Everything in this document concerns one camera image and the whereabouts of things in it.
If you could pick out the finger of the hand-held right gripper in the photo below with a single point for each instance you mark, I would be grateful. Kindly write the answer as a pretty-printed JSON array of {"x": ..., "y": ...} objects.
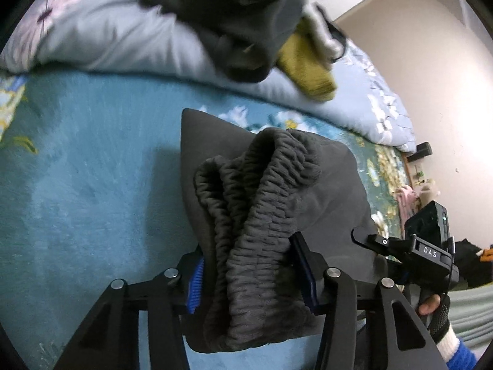
[
  {"x": 375, "y": 241},
  {"x": 400, "y": 270}
]

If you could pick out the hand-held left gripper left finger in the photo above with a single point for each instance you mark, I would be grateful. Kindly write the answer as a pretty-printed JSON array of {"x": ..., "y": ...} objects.
[{"x": 194, "y": 291}]

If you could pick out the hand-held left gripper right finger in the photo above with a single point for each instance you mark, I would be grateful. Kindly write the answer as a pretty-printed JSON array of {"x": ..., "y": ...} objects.
[{"x": 308, "y": 279}]

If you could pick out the grey ribbed-waist pants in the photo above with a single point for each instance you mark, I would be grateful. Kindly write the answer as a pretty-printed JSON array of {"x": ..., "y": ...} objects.
[{"x": 265, "y": 216}]

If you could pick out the person's right hand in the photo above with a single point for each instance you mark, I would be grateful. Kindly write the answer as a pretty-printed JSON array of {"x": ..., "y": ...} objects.
[{"x": 437, "y": 318}]

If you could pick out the black bag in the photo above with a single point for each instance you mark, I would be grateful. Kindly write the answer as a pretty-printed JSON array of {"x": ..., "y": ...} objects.
[{"x": 468, "y": 264}]

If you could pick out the pink cloth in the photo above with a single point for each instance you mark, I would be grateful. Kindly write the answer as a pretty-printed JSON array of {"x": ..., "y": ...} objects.
[{"x": 406, "y": 197}]

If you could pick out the orange object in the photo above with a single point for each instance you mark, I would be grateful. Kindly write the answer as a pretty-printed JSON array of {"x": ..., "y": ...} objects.
[{"x": 487, "y": 254}]

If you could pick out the pale green cloth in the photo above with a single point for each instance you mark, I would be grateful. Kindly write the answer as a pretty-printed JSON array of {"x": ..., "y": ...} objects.
[{"x": 472, "y": 310}]

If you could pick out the small black box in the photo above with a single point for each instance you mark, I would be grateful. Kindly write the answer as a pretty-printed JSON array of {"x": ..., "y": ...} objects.
[{"x": 423, "y": 148}]

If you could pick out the blue floral bed sheet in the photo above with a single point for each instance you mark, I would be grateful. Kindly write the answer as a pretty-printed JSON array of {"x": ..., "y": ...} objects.
[{"x": 96, "y": 200}]

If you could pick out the olive yellow knit garment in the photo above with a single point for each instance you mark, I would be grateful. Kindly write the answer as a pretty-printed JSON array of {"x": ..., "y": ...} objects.
[{"x": 308, "y": 65}]

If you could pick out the light grey garment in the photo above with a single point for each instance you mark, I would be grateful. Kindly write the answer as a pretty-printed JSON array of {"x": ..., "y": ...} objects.
[{"x": 325, "y": 34}]

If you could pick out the dark grey garment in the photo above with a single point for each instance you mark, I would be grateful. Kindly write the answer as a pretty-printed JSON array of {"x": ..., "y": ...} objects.
[{"x": 235, "y": 19}]

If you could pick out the pale blue floral quilt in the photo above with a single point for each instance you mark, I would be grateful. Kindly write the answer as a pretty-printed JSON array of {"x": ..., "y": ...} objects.
[{"x": 127, "y": 34}]

